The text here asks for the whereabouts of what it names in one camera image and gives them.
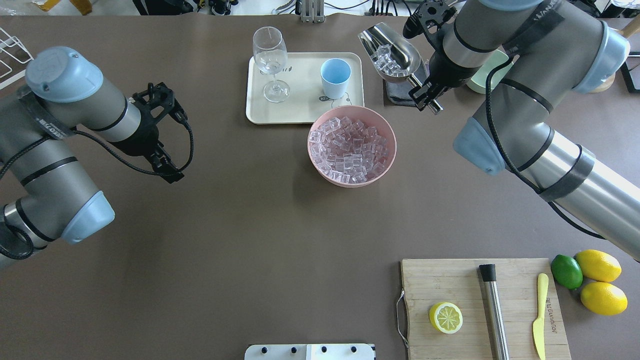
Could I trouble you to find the stainless steel ice scoop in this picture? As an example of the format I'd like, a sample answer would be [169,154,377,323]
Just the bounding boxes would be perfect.
[358,22,443,115]

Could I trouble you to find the yellow lemon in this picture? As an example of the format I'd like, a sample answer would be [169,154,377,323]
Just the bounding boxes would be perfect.
[580,281,628,316]
[574,249,622,283]

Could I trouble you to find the clear wine glass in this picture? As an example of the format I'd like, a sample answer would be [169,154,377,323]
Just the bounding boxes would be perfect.
[253,26,290,103]

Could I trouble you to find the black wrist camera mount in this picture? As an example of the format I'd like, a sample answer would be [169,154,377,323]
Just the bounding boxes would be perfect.
[402,0,457,39]

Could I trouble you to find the pink bowl of ice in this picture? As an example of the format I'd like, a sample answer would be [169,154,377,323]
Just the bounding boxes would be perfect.
[307,105,397,188]

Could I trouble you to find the half lemon slice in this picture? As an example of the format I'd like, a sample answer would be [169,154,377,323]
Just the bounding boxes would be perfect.
[429,301,464,335]

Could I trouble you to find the green bowl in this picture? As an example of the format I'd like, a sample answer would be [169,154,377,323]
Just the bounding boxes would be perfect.
[466,48,514,95]

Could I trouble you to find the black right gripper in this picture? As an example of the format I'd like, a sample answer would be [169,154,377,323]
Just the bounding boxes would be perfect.
[409,50,476,112]

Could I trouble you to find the white wire cup rack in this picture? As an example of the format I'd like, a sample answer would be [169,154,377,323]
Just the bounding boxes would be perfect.
[0,27,35,91]

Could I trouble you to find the black tray with glasses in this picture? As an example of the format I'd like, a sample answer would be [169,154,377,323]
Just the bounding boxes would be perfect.
[620,51,640,94]

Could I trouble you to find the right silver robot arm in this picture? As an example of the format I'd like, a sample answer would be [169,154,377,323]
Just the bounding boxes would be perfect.
[403,0,639,260]

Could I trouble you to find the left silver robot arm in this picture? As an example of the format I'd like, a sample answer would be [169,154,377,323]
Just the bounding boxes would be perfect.
[1,46,194,269]

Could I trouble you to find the cream serving tray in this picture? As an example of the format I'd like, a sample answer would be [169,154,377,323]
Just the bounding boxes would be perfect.
[246,52,365,125]

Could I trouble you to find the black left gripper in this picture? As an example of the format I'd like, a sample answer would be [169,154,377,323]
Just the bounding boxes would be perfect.
[110,102,185,184]

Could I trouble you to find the yellow plastic knife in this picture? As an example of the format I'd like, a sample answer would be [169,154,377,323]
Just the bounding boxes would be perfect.
[532,273,549,360]

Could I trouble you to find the light blue cup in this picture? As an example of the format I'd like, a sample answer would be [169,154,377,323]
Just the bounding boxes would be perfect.
[320,58,352,100]

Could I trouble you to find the steel muddler black tip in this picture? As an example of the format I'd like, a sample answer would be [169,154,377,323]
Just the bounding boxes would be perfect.
[478,263,510,360]

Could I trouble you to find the green lime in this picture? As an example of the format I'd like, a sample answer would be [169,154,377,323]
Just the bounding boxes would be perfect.
[550,254,584,290]

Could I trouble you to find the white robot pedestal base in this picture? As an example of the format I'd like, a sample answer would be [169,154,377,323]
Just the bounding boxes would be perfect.
[244,342,377,360]

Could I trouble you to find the wooden mug tree stand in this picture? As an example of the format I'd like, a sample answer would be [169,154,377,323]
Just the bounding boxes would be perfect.
[575,15,639,93]

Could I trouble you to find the bamboo cutting board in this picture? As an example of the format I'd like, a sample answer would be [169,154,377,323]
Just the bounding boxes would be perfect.
[399,258,553,360]

